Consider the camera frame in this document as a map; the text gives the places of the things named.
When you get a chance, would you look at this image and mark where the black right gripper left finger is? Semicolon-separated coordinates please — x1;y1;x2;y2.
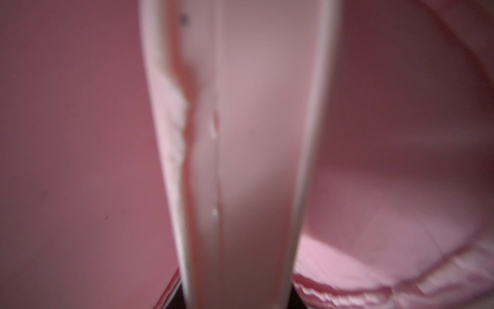
163;282;187;309

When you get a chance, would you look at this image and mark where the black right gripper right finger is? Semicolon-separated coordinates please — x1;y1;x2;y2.
287;287;307;309

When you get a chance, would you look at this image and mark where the pink school backpack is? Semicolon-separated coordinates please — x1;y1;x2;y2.
1;1;493;308

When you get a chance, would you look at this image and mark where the pink pencil case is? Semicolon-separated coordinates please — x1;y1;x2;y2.
139;1;342;308

